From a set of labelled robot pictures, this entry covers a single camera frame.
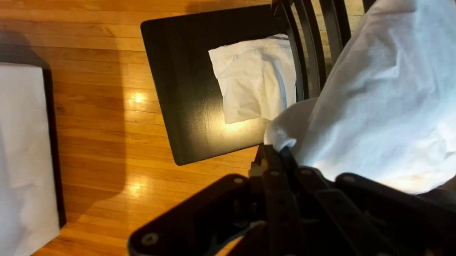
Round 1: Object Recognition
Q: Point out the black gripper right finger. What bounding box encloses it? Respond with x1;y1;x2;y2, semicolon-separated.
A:
279;146;300;173

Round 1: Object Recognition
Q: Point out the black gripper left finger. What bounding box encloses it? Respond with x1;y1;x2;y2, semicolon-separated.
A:
249;145;279;178

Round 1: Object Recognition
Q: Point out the thin white cloth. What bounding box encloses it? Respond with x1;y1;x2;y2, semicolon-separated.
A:
208;34;296;124

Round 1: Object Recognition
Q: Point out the thick white towel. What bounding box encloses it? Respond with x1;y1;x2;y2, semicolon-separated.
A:
263;0;456;195

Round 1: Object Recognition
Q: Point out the black wooden chair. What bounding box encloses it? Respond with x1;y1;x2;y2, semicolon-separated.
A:
141;0;374;165

